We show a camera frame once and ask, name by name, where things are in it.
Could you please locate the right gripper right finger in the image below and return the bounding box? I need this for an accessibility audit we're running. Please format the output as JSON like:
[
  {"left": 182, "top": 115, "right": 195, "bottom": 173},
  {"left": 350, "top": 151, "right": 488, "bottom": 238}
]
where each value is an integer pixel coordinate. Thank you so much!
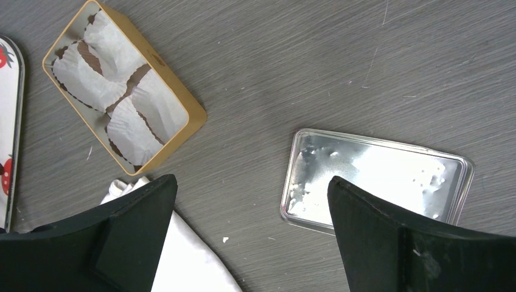
[{"left": 327, "top": 176, "right": 515, "bottom": 291}]

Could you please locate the strawberry pattern tray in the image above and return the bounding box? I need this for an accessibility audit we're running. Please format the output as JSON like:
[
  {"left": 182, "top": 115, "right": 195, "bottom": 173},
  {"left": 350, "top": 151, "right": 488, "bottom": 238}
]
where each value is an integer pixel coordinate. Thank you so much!
[{"left": 1, "top": 35, "right": 26, "bottom": 232}]

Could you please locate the white folded cloth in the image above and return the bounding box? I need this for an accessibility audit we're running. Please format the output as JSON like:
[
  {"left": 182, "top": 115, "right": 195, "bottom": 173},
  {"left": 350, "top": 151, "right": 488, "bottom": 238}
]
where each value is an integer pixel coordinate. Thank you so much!
[{"left": 92, "top": 178, "right": 241, "bottom": 291}]

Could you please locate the silver tin lid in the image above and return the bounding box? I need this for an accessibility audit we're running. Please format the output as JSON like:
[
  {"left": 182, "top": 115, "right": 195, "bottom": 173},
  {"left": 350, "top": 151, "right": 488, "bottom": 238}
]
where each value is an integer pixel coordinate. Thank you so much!
[{"left": 279, "top": 128, "right": 475, "bottom": 234}]

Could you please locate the gold chocolate tin box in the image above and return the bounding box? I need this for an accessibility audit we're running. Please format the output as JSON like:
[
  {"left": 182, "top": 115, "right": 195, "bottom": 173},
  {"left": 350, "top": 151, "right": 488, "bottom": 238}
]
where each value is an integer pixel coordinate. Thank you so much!
[{"left": 43, "top": 1, "right": 207, "bottom": 175}]

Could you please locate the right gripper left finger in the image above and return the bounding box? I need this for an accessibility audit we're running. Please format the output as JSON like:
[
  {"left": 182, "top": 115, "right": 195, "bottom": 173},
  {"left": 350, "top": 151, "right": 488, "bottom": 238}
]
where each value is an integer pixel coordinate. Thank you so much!
[{"left": 1, "top": 174, "right": 178, "bottom": 291}]

